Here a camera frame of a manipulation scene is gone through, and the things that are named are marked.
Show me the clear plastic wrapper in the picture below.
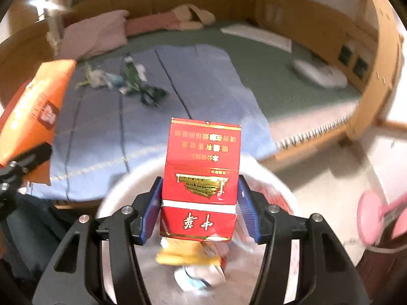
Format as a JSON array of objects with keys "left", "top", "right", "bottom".
[{"left": 87, "top": 68, "right": 109, "bottom": 88}]

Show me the dark wooden furniture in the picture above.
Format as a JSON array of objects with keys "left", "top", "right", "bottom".
[{"left": 354, "top": 225, "right": 407, "bottom": 293}]

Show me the blue face mask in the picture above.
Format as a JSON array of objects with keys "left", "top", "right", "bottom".
[{"left": 106, "top": 73, "right": 123, "bottom": 88}]

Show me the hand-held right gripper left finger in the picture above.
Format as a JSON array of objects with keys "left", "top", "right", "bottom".
[{"left": 32, "top": 176, "right": 164, "bottom": 305}]

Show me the pink pillow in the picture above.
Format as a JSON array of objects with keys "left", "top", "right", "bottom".
[{"left": 59, "top": 9, "right": 129, "bottom": 59}]

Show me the person's leg in jeans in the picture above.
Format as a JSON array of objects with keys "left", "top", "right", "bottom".
[{"left": 0, "top": 194, "right": 105, "bottom": 286}]

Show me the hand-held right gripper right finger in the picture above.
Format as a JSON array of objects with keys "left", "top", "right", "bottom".
[{"left": 237, "top": 175, "right": 369, "bottom": 305}]

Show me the green mattress mat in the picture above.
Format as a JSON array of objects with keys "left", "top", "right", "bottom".
[{"left": 86, "top": 21, "right": 363, "bottom": 121}]

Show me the red cigarette pack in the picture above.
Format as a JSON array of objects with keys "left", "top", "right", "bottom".
[{"left": 159, "top": 117, "right": 241, "bottom": 242}]

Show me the white lined trash basket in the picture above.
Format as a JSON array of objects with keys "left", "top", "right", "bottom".
[{"left": 95, "top": 156, "right": 302, "bottom": 305}]

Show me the yellow snack packet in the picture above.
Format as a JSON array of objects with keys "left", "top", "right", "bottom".
[{"left": 155, "top": 240, "right": 221, "bottom": 266}]

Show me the white flat board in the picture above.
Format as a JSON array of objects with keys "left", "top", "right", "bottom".
[{"left": 221, "top": 24, "right": 292, "bottom": 53}]

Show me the orange packet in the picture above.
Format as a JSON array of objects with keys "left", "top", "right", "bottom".
[{"left": 0, "top": 59, "right": 77, "bottom": 185}]

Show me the white plastic basket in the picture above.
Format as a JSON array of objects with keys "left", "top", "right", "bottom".
[{"left": 95, "top": 157, "right": 301, "bottom": 305}]

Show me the white patterned mattress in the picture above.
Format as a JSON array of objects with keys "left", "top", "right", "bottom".
[{"left": 267, "top": 102, "right": 360, "bottom": 162}]

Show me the wooden bed frame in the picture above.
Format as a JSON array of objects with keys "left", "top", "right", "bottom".
[{"left": 0, "top": 0, "right": 407, "bottom": 153}]

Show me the pink fan base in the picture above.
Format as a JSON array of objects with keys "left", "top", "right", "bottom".
[{"left": 356, "top": 189, "right": 407, "bottom": 245}]

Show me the white massager device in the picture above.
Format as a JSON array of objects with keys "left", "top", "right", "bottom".
[{"left": 293, "top": 59, "right": 348, "bottom": 88}]

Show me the dark green wrapper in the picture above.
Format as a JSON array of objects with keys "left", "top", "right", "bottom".
[{"left": 140, "top": 86, "right": 169, "bottom": 107}]

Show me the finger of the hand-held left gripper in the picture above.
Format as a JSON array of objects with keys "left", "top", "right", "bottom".
[{"left": 0, "top": 143, "right": 53, "bottom": 220}]

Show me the blue striped blanket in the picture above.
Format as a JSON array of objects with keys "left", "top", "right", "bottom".
[{"left": 19, "top": 44, "right": 279, "bottom": 202}]

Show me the white ointment box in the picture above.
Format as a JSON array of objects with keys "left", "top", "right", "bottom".
[{"left": 174, "top": 264, "right": 226, "bottom": 291}]

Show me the crushed green bottle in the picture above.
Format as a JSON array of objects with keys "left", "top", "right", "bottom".
[{"left": 120, "top": 55, "right": 142, "bottom": 96}]

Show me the striped plush toy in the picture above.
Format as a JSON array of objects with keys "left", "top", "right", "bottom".
[{"left": 125, "top": 4, "right": 215, "bottom": 37}]

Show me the green paper strip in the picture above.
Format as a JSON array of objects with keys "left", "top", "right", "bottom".
[{"left": 76, "top": 64, "right": 93, "bottom": 89}]

